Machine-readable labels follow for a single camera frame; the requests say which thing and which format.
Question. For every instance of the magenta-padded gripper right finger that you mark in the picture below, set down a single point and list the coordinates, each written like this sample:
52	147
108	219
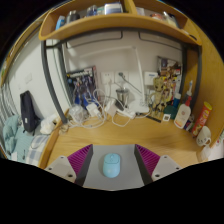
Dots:
149	160

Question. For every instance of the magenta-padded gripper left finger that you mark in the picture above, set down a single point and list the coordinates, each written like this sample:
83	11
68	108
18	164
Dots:
79	160

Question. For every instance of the light blue computer mouse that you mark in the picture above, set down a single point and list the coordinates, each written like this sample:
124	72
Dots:
111	165

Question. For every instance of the grey mouse pad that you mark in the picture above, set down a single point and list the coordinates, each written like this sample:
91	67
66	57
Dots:
128	173

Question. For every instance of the small white cube clock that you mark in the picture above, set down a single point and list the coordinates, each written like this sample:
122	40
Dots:
166	117

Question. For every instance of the white crumpled bag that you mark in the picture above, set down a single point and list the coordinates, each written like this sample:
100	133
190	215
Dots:
49	125

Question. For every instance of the clear plastic bag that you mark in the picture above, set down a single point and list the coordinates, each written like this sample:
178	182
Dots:
77	114

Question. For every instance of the white power adapter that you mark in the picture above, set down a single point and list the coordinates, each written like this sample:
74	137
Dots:
92	109
110	107

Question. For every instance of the white desk lamp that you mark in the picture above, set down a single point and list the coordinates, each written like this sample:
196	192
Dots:
140	107

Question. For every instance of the white pump lotion bottle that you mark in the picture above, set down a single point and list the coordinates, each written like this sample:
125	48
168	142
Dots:
182	116

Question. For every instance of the white mug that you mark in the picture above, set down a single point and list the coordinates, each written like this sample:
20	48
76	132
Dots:
203	136

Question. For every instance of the bed with teal bedding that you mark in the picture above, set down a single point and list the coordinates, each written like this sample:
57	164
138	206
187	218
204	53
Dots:
20	143

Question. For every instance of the red chips can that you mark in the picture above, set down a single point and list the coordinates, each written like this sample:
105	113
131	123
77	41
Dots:
202	118

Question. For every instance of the brown tree-creature figurine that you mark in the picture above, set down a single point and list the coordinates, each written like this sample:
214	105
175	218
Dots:
160	93

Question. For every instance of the steel cup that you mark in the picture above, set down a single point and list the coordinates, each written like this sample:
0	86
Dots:
122	96

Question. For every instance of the black backpack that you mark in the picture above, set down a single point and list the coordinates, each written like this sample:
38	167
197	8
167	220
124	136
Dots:
28	111

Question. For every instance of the blue robot model box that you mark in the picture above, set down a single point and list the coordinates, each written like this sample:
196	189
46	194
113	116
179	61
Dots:
81	85

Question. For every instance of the colourful figure box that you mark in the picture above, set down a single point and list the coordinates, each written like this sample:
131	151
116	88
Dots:
171	71

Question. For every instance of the wooden shelf unit with items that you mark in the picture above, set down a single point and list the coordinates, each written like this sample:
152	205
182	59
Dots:
116	23

